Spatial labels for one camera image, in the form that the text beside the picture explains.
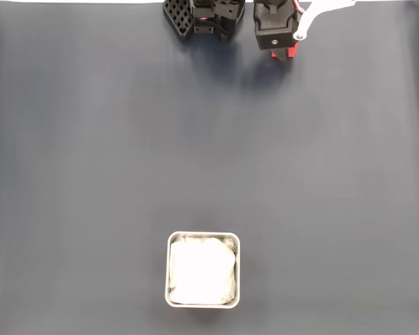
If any white cloth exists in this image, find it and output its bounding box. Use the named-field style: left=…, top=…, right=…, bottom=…
left=168, top=236, right=237, bottom=306

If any square metal box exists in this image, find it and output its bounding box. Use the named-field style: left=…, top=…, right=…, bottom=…
left=165, top=230, right=241, bottom=309

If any red cube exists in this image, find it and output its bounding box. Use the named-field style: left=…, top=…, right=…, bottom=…
left=270, top=43, right=298, bottom=61

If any white gripper camera mount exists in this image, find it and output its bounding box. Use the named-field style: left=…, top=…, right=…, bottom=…
left=292, top=0, right=358, bottom=42

